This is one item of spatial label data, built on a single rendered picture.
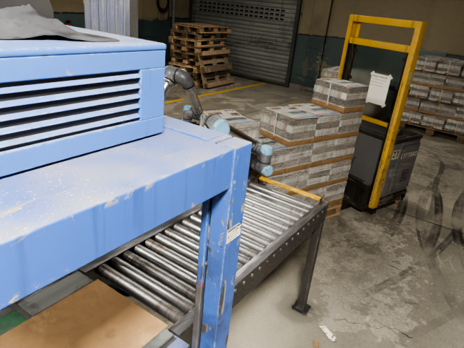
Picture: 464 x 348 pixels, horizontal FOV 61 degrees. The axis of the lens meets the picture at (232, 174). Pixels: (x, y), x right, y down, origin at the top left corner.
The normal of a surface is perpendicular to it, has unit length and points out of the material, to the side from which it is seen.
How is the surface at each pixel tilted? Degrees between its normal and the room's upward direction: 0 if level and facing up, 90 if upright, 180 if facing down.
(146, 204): 90
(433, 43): 90
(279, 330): 0
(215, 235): 90
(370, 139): 90
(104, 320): 0
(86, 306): 0
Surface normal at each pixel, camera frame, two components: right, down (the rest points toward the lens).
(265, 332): 0.10, -0.91
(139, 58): 0.82, 0.30
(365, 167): -0.81, 0.16
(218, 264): -0.57, 0.28
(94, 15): 0.04, 0.40
